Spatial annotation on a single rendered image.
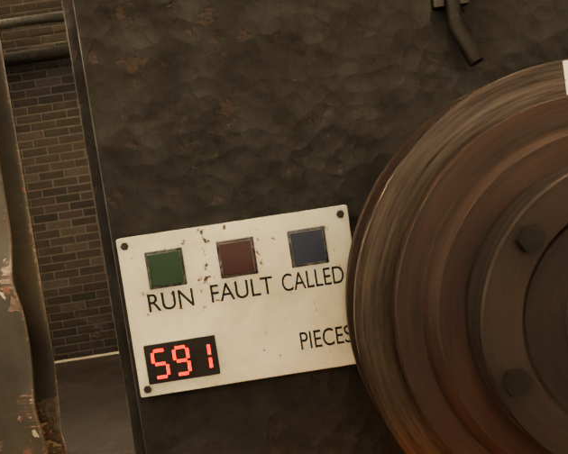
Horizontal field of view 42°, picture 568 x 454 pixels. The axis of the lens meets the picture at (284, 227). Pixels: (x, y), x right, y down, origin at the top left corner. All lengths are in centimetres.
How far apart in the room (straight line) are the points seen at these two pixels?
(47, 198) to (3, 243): 365
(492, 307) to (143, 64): 47
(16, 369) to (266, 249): 271
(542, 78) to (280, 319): 37
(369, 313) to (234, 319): 19
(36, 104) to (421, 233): 652
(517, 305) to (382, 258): 13
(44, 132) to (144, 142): 622
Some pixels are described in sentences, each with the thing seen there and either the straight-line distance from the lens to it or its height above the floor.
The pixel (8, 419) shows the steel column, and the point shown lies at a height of 45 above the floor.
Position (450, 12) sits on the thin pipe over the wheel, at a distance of 88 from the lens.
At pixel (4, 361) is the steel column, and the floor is 70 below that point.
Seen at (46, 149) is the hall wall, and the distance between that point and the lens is 706.
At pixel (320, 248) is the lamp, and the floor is 120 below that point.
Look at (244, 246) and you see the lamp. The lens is 83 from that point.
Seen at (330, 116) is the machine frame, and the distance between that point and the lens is 86.
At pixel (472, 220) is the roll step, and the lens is 69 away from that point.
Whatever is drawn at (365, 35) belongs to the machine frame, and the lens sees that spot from 88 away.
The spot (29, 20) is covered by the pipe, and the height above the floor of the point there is 294.
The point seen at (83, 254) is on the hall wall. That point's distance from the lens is 699.
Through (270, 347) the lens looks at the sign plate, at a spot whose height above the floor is 109.
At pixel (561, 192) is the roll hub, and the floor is 123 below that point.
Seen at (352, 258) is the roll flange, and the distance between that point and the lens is 77.
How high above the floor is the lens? 127
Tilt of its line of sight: 3 degrees down
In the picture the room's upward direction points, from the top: 9 degrees counter-clockwise
